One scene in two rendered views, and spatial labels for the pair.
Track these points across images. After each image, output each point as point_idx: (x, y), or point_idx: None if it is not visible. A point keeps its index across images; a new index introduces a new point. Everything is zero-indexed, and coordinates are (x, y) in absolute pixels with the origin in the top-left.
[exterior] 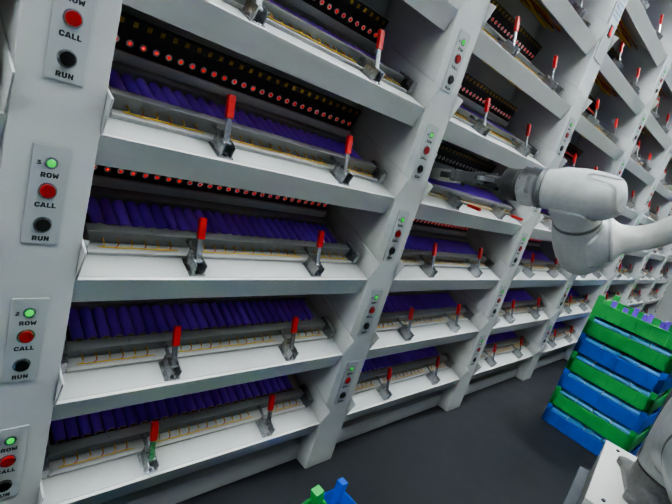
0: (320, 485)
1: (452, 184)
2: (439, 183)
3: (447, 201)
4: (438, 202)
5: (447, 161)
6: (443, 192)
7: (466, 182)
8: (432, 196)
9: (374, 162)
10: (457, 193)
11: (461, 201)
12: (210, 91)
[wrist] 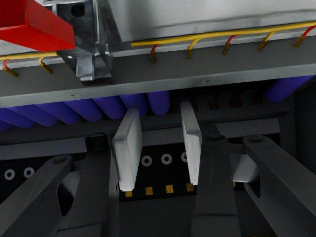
0: None
1: (10, 118)
2: (112, 99)
3: (118, 33)
4: (228, 3)
5: (21, 169)
6: (147, 68)
7: (111, 164)
8: (221, 29)
9: None
10: (39, 92)
11: (63, 55)
12: None
